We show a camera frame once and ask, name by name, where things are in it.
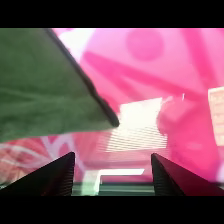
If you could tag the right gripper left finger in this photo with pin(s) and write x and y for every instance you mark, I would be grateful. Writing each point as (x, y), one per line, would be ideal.
(55, 178)

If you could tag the dark green garment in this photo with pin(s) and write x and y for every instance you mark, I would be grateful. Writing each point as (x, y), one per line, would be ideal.
(43, 86)

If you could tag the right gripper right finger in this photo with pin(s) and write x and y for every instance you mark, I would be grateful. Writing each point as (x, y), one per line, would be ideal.
(173, 180)

